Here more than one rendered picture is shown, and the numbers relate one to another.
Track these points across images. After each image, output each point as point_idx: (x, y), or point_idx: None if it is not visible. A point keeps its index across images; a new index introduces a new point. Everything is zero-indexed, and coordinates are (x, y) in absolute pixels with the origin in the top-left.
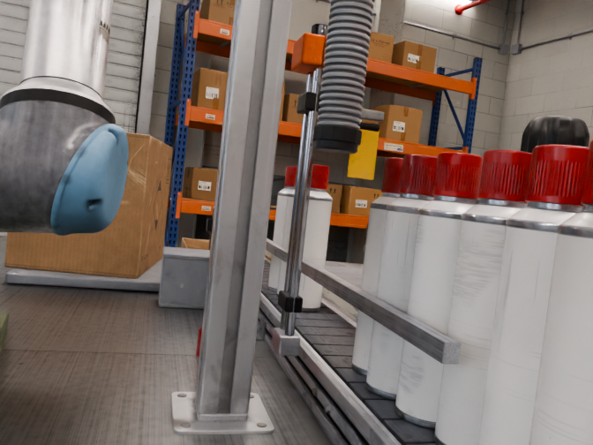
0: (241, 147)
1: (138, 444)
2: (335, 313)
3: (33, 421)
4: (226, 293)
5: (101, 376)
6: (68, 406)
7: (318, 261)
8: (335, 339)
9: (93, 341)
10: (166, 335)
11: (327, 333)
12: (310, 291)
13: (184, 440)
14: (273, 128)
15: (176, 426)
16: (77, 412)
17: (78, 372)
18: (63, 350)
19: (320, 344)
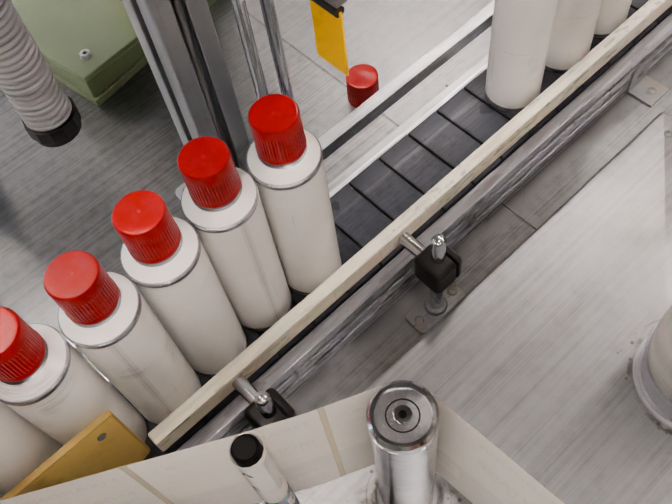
0: (131, 9)
1: (143, 187)
2: (533, 129)
3: (129, 118)
4: (179, 124)
5: (232, 82)
6: (164, 112)
7: (509, 56)
8: (392, 190)
9: (304, 12)
10: (384, 30)
11: (410, 172)
12: (497, 87)
13: (169, 204)
14: (144, 5)
15: (180, 187)
16: (160, 124)
17: (227, 65)
18: (259, 20)
19: (356, 189)
